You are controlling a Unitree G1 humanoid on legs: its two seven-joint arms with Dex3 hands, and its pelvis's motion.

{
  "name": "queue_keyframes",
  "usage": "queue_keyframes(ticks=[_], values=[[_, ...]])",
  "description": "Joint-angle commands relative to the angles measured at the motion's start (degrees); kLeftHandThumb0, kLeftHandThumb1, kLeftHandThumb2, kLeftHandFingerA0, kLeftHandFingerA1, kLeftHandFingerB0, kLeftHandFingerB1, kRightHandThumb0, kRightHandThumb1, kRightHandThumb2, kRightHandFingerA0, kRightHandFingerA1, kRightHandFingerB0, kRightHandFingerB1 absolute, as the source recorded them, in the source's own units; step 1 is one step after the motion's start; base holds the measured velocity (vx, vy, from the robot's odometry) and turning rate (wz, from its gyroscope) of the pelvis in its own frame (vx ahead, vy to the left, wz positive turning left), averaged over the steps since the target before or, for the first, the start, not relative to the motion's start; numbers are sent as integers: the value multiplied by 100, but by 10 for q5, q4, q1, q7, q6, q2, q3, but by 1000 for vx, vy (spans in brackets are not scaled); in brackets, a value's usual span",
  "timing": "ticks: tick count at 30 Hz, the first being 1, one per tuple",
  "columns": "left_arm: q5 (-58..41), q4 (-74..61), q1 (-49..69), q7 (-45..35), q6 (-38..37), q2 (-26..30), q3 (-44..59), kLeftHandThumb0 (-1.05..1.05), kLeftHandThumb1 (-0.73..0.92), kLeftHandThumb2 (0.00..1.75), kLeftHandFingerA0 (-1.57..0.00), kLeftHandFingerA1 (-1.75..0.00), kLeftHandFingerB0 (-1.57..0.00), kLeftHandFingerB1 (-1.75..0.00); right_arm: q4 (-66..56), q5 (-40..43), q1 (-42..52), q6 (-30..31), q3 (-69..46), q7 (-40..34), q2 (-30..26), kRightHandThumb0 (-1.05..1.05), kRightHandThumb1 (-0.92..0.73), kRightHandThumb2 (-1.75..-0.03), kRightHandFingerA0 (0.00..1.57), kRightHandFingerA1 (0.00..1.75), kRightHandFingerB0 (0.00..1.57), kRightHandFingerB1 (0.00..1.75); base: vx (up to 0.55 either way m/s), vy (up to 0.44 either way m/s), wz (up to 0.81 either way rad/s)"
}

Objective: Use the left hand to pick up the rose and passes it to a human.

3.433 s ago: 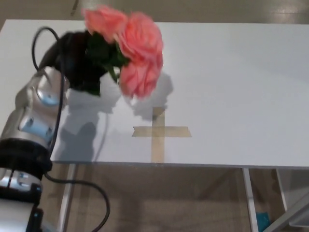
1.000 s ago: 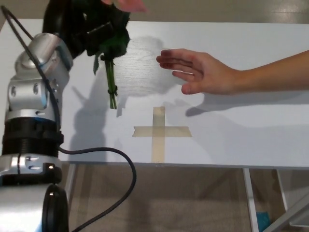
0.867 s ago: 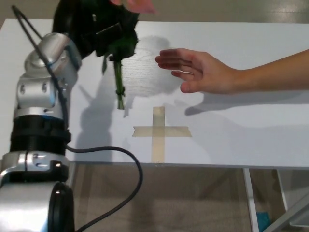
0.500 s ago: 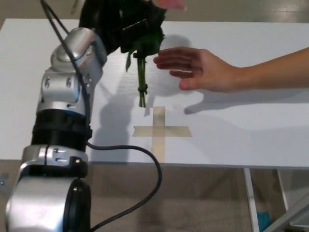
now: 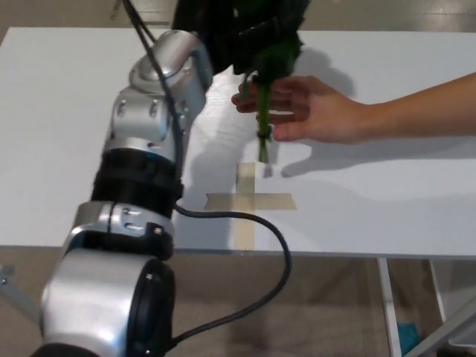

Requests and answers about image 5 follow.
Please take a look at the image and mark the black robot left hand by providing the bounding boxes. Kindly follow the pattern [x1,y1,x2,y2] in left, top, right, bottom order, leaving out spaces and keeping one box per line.
[171,0,312,75]

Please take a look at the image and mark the person's bare hand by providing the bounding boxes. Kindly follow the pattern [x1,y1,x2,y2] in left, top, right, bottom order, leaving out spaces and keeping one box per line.
[231,75,369,144]

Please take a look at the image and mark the pink rose bouquet green stems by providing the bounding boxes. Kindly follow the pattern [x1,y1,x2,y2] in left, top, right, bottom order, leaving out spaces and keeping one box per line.
[231,0,312,164]

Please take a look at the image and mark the short beige tape strip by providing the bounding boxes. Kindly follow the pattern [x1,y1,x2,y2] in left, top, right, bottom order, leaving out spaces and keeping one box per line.
[204,192,298,211]

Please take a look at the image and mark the white metal table leg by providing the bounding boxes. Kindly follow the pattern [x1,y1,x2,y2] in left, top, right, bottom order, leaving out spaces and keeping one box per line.
[377,257,405,357]
[429,259,447,321]

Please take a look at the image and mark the teal floor object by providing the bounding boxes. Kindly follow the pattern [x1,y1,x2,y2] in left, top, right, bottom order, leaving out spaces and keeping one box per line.
[396,321,419,357]

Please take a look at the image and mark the grey metal stand leg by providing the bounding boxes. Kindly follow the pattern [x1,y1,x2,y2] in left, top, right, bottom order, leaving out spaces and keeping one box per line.
[0,264,42,317]

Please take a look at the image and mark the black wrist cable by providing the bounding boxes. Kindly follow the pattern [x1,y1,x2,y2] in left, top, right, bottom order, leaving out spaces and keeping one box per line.
[122,0,293,347]

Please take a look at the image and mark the grey metal frame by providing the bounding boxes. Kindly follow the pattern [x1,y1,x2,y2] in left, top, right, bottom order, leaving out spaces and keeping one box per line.
[419,300,476,357]

